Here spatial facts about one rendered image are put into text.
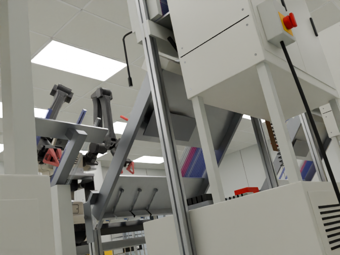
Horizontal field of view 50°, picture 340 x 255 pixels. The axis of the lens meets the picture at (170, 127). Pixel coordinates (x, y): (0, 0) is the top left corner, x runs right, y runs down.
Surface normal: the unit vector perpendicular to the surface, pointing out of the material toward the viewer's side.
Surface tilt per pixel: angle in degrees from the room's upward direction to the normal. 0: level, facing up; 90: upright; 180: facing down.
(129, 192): 135
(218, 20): 90
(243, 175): 90
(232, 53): 90
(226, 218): 90
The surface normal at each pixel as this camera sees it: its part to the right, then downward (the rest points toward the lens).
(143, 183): 0.63, 0.43
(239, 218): -0.67, -0.11
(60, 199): 0.74, -0.33
